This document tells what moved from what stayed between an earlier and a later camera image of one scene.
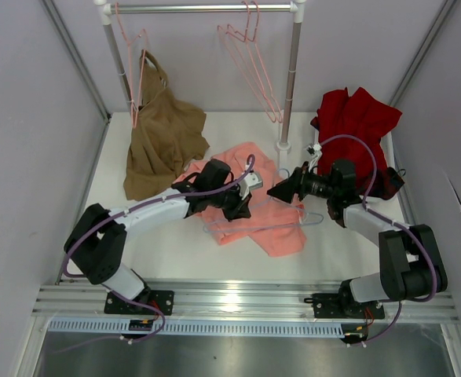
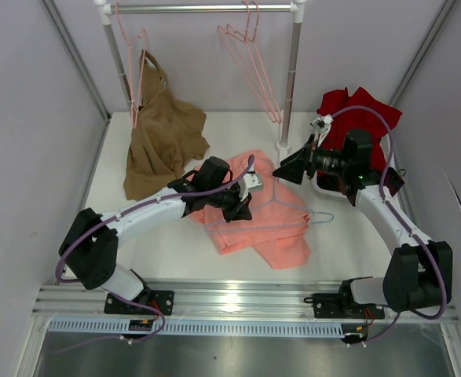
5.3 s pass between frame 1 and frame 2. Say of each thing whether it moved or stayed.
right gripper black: moved
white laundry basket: stayed
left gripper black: stayed
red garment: stayed
